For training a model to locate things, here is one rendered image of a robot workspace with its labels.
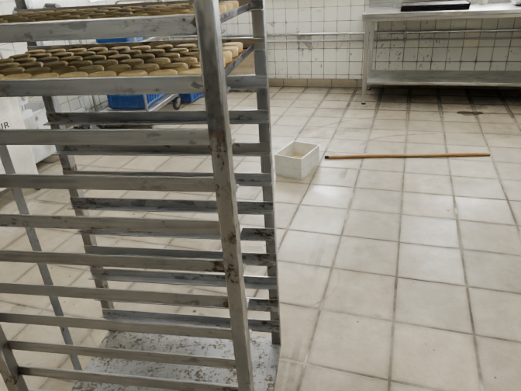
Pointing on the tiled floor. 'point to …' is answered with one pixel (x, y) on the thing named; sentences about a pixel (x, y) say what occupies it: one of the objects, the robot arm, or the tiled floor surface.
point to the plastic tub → (297, 160)
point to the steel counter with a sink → (380, 11)
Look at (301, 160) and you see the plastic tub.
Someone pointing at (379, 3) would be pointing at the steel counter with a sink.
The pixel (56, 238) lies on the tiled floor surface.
